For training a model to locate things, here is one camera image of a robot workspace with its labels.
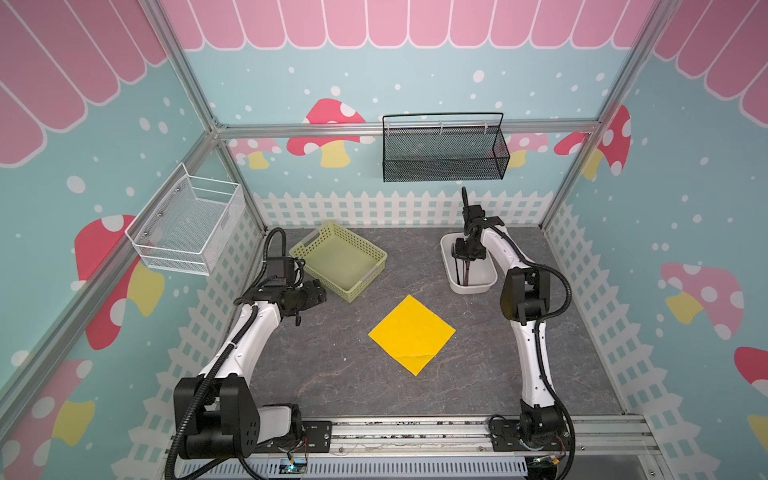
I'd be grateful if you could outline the white plastic bin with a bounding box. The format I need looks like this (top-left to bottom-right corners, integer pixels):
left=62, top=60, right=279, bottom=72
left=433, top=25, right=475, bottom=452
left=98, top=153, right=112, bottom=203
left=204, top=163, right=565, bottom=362
left=440, top=233, right=498, bottom=295

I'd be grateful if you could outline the yellow paper napkin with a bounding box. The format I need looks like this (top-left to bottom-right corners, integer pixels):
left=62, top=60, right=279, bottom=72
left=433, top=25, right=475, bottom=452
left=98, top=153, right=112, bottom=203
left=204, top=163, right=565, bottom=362
left=368, top=295, right=456, bottom=377

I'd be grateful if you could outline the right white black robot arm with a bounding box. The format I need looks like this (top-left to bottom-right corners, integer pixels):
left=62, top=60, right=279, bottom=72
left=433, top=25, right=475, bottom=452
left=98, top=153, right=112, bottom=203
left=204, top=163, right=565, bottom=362
left=455, top=216, right=572, bottom=450

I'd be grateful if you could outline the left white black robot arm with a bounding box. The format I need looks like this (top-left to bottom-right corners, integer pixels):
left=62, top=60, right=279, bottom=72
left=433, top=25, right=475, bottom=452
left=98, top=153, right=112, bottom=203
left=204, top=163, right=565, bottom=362
left=169, top=280, right=327, bottom=460

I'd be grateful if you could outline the green plastic basket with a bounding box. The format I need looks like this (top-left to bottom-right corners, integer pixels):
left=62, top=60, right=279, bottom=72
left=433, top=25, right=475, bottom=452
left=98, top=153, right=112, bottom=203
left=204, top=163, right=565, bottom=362
left=289, top=221, right=388, bottom=303

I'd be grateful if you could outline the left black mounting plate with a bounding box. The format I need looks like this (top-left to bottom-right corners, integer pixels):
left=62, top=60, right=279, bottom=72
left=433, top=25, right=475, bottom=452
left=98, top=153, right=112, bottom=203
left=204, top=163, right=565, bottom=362
left=255, top=420, right=333, bottom=455

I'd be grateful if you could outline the black mounting plate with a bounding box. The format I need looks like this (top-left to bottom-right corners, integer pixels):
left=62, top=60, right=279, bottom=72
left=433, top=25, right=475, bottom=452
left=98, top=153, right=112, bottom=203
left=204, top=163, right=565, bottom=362
left=255, top=420, right=333, bottom=455
left=487, top=414, right=571, bottom=453

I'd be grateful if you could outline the green circuit board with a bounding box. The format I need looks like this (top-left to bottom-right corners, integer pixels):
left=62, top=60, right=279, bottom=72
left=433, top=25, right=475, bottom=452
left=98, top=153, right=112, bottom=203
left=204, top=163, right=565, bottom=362
left=279, top=459, right=308, bottom=475

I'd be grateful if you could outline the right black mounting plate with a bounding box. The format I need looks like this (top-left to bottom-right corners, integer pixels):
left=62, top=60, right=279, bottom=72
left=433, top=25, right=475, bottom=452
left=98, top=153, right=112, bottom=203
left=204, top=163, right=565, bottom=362
left=487, top=414, right=571, bottom=453

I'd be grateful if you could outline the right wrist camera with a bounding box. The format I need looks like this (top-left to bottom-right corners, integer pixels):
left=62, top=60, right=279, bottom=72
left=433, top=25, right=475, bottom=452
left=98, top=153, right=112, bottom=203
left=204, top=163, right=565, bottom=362
left=462, top=205, right=486, bottom=228

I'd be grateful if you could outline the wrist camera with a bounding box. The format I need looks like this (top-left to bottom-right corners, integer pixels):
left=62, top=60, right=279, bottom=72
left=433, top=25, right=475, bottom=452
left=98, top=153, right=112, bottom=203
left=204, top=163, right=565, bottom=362
left=462, top=205, right=486, bottom=228
left=262, top=257, right=305, bottom=288

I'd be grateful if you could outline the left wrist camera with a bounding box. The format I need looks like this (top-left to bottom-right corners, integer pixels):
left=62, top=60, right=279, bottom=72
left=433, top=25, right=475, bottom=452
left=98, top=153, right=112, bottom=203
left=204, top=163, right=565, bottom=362
left=262, top=257, right=305, bottom=288

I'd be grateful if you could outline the left black corrugated cable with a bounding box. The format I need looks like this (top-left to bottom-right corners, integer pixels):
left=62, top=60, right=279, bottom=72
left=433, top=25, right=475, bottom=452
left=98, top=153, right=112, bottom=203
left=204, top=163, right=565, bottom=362
left=164, top=226, right=289, bottom=480

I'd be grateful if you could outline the black corrugated cable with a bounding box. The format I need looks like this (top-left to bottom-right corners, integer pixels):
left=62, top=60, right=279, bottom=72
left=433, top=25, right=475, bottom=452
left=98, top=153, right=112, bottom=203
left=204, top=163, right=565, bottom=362
left=460, top=185, right=577, bottom=480
left=164, top=226, right=289, bottom=480

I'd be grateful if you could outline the black wire mesh basket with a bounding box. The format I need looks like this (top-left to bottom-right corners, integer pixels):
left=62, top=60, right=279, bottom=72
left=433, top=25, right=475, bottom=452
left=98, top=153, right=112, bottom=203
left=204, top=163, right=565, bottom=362
left=381, top=112, right=511, bottom=183

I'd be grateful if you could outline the white wire mesh basket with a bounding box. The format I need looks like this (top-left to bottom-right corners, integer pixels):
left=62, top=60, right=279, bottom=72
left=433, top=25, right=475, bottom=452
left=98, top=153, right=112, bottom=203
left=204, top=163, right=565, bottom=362
left=125, top=164, right=245, bottom=276

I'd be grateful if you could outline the right black corrugated cable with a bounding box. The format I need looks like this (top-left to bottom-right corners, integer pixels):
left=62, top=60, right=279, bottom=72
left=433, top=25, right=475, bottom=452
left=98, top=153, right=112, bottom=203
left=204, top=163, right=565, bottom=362
left=460, top=185, right=577, bottom=480

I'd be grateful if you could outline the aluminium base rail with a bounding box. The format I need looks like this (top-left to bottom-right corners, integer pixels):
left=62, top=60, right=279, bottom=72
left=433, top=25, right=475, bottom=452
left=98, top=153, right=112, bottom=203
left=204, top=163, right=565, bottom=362
left=205, top=415, right=673, bottom=479

